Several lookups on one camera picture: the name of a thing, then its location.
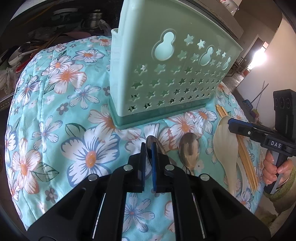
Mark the cream shell-shaped plastic spoon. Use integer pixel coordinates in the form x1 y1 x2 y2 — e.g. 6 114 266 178
213 116 238 196

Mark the metal spoon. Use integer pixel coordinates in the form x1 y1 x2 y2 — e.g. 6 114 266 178
145 135 177 166
178 133 200 176

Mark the green sleeve right forearm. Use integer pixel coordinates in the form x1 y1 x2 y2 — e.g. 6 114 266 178
264 168 295 214

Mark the concrete kitchen counter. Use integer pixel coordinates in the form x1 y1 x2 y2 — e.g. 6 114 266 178
187 0 243 40

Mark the person's right hand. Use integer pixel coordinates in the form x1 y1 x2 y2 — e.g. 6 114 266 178
262 150 293 186

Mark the wooden chopstick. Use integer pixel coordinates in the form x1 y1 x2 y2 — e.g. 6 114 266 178
218 105 258 190
213 105 258 195

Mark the floral turquoise quilted cloth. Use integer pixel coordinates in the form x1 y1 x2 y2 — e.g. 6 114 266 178
4 36 265 241

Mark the green plastic utensil holder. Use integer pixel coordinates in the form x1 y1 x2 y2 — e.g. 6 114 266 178
108 1 242 129

